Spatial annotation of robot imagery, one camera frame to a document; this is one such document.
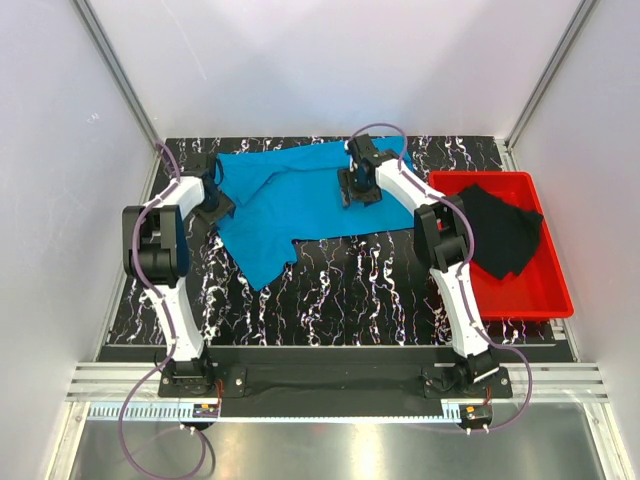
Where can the red plastic bin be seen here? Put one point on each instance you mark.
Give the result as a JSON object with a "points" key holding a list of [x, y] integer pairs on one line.
{"points": [[540, 292]]}

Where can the black t-shirt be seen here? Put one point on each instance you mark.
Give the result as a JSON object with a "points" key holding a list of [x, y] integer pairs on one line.
{"points": [[506, 237]]}

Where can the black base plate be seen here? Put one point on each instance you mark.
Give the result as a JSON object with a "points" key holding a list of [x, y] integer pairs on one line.
{"points": [[350, 383]]}

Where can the aluminium frame post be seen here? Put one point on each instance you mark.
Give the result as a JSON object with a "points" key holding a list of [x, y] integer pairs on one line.
{"points": [[570, 35], [107, 52]]}

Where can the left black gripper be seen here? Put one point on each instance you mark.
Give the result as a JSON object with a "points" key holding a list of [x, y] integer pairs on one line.
{"points": [[225, 208]]}

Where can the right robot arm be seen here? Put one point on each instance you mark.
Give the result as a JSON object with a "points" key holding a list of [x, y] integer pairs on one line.
{"points": [[442, 241]]}

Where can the left aluminium frame post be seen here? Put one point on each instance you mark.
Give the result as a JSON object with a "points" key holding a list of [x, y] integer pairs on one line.
{"points": [[107, 52]]}

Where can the aluminium rail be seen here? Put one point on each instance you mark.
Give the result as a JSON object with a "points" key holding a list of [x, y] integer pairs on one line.
{"points": [[109, 392]]}

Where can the right aluminium frame post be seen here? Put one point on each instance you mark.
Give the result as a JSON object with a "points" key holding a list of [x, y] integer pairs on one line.
{"points": [[570, 35]]}

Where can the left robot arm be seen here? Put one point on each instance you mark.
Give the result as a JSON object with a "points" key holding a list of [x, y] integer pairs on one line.
{"points": [[156, 254]]}

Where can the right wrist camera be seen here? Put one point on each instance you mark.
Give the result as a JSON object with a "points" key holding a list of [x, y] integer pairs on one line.
{"points": [[360, 147]]}

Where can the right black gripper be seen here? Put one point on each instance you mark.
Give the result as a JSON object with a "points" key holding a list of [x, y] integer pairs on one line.
{"points": [[345, 179]]}

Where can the blue t-shirt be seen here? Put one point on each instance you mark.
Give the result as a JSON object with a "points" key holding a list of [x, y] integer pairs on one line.
{"points": [[293, 194]]}

